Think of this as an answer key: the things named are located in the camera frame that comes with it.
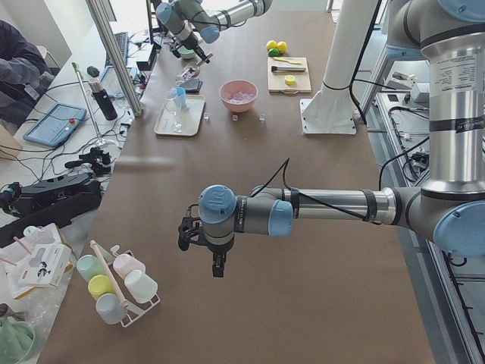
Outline grey folded cloth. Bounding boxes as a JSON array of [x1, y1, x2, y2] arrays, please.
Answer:
[[178, 78, 203, 94]]

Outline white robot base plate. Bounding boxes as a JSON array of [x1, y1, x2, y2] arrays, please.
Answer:
[[299, 99, 356, 135]]

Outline cream serving tray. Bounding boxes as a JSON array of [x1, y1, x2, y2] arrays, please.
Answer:
[[154, 95, 205, 137]]

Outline steel ice scoop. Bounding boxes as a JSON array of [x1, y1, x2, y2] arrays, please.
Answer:
[[176, 52, 213, 85]]

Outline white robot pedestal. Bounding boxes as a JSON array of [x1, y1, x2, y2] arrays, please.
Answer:
[[321, 0, 381, 100]]

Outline blue teach pendant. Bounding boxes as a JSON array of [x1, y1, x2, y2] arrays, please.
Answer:
[[23, 103, 86, 147]]

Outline black keyboard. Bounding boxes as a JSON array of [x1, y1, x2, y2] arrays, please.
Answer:
[[114, 32, 130, 64]]

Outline light blue cup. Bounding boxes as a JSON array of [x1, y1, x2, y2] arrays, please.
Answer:
[[171, 86, 187, 109]]

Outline aluminium frame post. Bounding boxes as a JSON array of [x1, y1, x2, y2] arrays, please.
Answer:
[[86, 0, 143, 117]]

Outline mint green cup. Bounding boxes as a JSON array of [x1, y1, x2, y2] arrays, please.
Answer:
[[76, 255, 105, 283]]

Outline yellow plastic knife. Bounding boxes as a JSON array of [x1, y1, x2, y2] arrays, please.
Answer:
[[273, 57, 302, 64]]

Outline bamboo cutting board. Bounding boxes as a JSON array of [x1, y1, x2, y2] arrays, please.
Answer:
[[268, 57, 311, 93]]

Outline green bowl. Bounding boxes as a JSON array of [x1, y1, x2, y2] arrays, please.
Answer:
[[178, 46, 196, 60]]

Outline black water bottle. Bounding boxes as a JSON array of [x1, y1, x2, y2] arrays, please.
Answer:
[[88, 77, 117, 121]]

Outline pink ribbed bowl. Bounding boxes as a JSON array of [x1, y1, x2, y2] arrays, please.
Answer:
[[219, 80, 258, 113]]

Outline white wire rack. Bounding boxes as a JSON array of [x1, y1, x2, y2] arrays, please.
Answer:
[[110, 245, 161, 328]]

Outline whole yellow lemon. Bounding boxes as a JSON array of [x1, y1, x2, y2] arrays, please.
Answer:
[[266, 40, 277, 51]]

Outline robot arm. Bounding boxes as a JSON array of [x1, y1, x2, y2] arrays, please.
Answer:
[[178, 1, 484, 277], [155, 1, 272, 278]]

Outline white cup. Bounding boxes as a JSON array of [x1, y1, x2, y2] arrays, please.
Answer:
[[124, 270, 158, 303]]

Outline grey blue cup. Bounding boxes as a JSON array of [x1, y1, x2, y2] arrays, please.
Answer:
[[95, 293, 127, 325]]

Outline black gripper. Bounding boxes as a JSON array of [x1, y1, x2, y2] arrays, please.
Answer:
[[185, 33, 207, 61], [178, 206, 231, 278]]

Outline half lemon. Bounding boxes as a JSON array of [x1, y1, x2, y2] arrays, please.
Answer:
[[285, 75, 296, 85]]

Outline yellow cup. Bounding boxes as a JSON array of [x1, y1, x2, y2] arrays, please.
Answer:
[[88, 275, 114, 300]]

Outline clear wine glass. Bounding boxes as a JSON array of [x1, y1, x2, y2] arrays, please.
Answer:
[[164, 90, 183, 133]]

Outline pale pink cup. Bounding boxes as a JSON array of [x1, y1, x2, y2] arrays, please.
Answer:
[[113, 253, 146, 279]]

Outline steel muddler black tip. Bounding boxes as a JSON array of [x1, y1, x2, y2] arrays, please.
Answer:
[[271, 65, 306, 73]]

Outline clear plastic ice cubes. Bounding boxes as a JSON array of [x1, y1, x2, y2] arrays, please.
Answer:
[[222, 90, 255, 105]]

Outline person in dark jacket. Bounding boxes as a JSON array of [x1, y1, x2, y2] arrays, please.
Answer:
[[1, 21, 54, 134]]

